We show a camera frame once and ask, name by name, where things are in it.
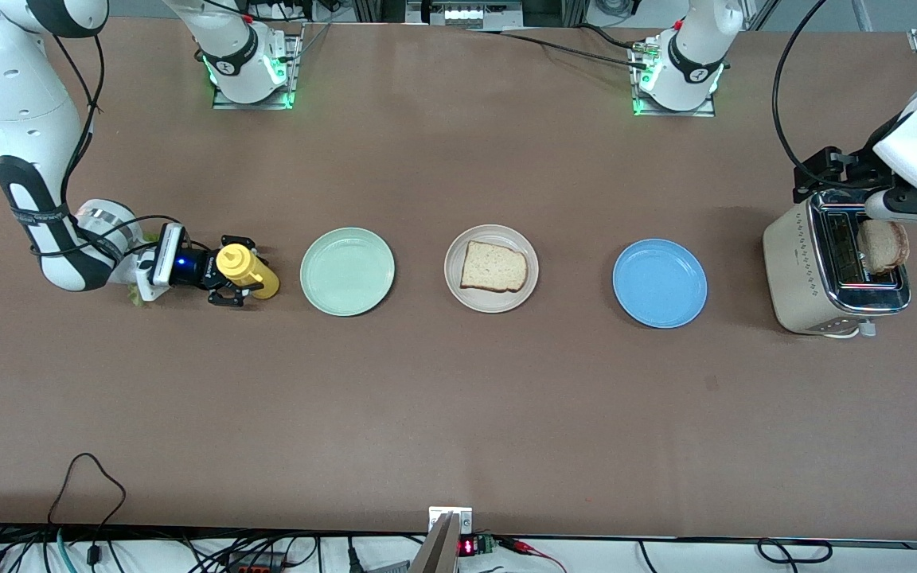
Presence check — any yellow mustard squeeze bottle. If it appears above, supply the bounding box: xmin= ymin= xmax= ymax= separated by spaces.
xmin=217 ymin=244 xmax=279 ymax=300

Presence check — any round-topped bread slice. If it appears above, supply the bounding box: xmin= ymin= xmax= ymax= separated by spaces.
xmin=857 ymin=219 xmax=911 ymax=276

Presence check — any flat-bottomed bread slice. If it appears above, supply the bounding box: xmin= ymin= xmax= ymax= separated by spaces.
xmin=460 ymin=241 xmax=529 ymax=294

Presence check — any mint green plate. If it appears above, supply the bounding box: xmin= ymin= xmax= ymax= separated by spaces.
xmin=300 ymin=228 xmax=396 ymax=317

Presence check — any blue plate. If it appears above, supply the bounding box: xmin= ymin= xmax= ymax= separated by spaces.
xmin=613 ymin=239 xmax=708 ymax=329

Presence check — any beige plate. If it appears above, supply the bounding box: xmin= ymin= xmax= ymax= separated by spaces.
xmin=444 ymin=224 xmax=540 ymax=314

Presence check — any beige chrome toaster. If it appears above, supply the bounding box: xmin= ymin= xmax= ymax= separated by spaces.
xmin=762 ymin=188 xmax=911 ymax=339

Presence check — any white lit control unit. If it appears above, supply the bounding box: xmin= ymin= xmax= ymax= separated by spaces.
xmin=405 ymin=0 xmax=523 ymax=27

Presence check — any grey metal bar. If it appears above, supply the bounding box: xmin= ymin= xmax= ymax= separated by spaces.
xmin=408 ymin=513 xmax=460 ymax=573

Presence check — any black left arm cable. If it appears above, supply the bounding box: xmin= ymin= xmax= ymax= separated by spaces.
xmin=772 ymin=0 xmax=827 ymax=180

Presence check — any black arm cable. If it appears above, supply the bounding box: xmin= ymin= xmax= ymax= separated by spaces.
xmin=772 ymin=0 xmax=827 ymax=180
xmin=29 ymin=32 xmax=185 ymax=259

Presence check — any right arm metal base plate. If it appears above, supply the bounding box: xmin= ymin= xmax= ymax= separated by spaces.
xmin=212 ymin=22 xmax=304 ymax=110

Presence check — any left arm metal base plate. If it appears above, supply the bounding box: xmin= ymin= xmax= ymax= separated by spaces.
xmin=630 ymin=36 xmax=718 ymax=118

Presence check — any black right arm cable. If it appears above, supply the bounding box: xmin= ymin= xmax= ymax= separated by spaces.
xmin=29 ymin=32 xmax=185 ymax=259

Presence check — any thin black looped cable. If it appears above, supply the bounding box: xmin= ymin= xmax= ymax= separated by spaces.
xmin=47 ymin=454 xmax=127 ymax=566

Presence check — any short black table cable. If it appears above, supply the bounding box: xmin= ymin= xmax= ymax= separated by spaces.
xmin=576 ymin=22 xmax=638 ymax=52

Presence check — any long black table cable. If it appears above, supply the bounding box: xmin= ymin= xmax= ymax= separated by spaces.
xmin=465 ymin=27 xmax=650 ymax=71

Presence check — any white metal edge bracket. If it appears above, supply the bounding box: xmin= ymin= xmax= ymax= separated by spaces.
xmin=428 ymin=506 xmax=474 ymax=536

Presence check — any black oval coiled cable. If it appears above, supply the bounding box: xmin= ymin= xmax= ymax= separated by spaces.
xmin=757 ymin=538 xmax=833 ymax=564

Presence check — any red wire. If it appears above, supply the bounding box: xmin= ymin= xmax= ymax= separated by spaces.
xmin=498 ymin=537 xmax=567 ymax=573

